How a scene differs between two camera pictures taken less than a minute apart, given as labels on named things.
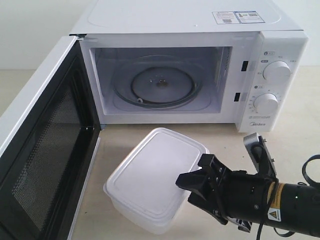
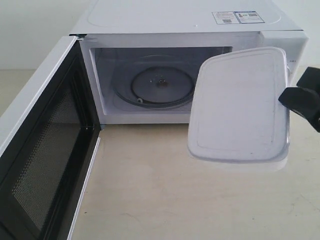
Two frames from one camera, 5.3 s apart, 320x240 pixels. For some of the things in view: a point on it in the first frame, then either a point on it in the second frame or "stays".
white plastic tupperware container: x=142 y=190 -> x=235 y=119
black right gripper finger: x=211 y=163 -> x=310 y=80
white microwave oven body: x=243 y=62 stays
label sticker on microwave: x=237 y=17 stays
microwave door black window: x=42 y=171 stays
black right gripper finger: x=198 y=180 -> x=304 y=102
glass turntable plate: x=157 y=82 stays
